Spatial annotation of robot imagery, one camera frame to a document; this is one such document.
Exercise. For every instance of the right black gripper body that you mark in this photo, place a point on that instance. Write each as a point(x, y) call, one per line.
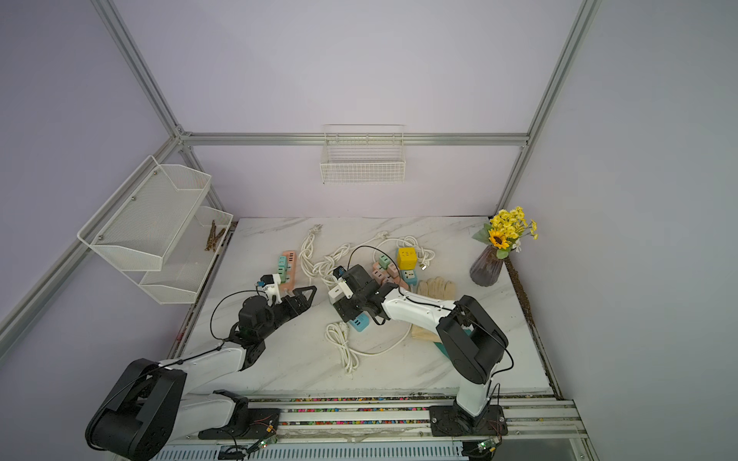
point(353, 306)

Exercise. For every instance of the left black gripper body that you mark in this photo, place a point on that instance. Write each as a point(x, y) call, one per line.
point(282, 312)

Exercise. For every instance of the blue power strip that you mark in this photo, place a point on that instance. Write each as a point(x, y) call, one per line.
point(360, 323)

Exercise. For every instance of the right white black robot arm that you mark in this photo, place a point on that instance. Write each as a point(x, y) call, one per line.
point(473, 342)

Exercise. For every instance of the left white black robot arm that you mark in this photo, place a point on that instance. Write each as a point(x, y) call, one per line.
point(153, 403)

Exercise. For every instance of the yellow cube socket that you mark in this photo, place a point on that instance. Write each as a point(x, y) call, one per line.
point(407, 258)

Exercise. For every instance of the pink power strip right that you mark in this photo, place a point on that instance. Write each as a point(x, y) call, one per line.
point(388, 274)

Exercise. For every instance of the pink power strip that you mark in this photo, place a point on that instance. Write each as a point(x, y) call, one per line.
point(388, 274)
point(287, 268)

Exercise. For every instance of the pink power strip left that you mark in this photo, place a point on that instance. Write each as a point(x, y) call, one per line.
point(287, 268)

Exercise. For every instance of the green rubber glove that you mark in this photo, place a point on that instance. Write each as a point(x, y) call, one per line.
point(442, 348)

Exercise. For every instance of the brown twigs on shelf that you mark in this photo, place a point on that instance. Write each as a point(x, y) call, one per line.
point(215, 234)

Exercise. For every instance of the dark purple glass vase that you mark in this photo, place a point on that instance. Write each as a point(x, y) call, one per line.
point(487, 268)

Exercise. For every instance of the white two-tier mesh shelf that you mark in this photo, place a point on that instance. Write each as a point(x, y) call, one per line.
point(154, 231)

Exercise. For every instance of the yellow artificial flower bouquet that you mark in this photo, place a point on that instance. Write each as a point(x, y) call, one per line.
point(504, 232)

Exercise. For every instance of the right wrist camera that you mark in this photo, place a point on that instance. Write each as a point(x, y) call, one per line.
point(338, 273)

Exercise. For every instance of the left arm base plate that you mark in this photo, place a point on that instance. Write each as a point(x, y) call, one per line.
point(248, 424)

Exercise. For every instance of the white wire wall basket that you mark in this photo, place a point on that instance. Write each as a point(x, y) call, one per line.
point(363, 154)

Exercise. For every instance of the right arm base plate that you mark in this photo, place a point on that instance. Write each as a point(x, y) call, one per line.
point(453, 421)

